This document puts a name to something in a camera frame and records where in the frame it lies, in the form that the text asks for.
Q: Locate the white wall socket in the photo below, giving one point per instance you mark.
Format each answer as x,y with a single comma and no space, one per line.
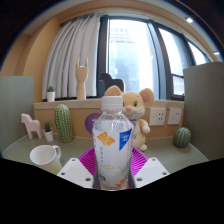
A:
174,116
157,116

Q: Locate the dark-framed large window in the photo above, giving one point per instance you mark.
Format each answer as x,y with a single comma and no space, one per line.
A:
133,50

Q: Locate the small plant in white pot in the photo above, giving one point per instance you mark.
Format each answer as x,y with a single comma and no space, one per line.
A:
49,135
50,96

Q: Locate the clear plastic water bottle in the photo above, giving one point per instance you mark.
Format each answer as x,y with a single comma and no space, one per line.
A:
112,146

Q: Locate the white pleated curtain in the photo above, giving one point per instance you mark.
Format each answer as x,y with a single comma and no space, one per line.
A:
70,56

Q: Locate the tall green cactus ornament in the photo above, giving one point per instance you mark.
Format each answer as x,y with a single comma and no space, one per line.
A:
63,123

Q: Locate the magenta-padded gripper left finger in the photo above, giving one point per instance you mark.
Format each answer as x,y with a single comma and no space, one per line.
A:
75,173

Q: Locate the beige mouse plush toy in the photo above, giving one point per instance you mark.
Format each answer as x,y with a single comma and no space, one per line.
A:
136,103

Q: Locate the pink horse figurine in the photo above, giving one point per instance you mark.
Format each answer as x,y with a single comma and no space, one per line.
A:
31,125

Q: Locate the pale yellow white cup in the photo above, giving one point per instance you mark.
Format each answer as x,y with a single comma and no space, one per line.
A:
45,158

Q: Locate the ceiling light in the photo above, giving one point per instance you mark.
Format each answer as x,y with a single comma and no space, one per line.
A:
189,20

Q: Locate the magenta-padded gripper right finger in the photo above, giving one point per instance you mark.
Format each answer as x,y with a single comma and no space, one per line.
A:
150,172

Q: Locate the green desk partition panel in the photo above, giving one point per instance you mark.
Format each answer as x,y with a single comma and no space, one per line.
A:
205,110
15,110

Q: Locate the wooden hand model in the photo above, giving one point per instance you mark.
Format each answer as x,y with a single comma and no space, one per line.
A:
81,80

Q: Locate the round green cactus ornament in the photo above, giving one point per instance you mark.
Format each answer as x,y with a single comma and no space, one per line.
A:
182,137

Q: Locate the black horse figurine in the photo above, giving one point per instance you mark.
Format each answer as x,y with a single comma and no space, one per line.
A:
108,83

